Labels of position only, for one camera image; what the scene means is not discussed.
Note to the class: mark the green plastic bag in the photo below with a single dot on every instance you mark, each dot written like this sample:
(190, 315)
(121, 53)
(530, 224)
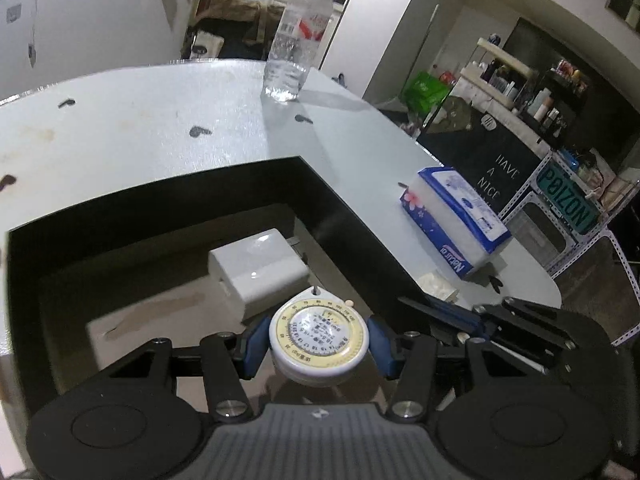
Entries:
(425, 91)

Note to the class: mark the white metal rack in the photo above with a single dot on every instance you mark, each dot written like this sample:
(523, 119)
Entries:
(621, 260)

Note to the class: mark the white power adapter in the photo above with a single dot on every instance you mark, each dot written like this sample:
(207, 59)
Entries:
(260, 266)

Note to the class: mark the blue tissue pack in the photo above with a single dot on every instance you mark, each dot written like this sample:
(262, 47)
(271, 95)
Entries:
(450, 210)

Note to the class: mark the clear plastic water bottle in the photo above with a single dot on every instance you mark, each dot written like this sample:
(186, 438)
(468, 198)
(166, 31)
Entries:
(296, 35)

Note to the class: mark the olive cloth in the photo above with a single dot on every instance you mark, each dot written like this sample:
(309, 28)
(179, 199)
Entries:
(454, 114)

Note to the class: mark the black storage box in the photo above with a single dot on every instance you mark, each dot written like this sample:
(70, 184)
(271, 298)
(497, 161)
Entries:
(150, 210)

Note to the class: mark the shelf of bottles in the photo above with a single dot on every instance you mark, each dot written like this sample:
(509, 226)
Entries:
(530, 90)

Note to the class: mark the round white tape measure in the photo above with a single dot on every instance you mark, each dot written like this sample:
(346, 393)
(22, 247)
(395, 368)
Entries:
(315, 331)

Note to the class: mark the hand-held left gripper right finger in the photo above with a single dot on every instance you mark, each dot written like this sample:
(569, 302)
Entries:
(381, 346)

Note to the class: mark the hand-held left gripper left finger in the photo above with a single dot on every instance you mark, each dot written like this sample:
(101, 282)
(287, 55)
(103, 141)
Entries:
(257, 346)

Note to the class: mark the black lettered board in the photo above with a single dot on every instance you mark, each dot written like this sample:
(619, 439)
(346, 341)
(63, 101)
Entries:
(480, 160)

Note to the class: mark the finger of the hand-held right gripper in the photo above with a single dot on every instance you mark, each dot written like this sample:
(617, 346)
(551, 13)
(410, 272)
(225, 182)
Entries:
(452, 314)

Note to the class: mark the small white packet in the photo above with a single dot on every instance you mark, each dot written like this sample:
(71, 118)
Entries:
(438, 286)

